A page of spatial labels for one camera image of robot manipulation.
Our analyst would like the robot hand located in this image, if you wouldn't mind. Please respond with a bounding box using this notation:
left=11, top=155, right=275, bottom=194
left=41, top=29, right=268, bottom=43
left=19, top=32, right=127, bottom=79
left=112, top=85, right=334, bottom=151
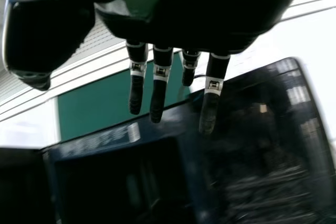
left=2, top=0, right=306, bottom=134

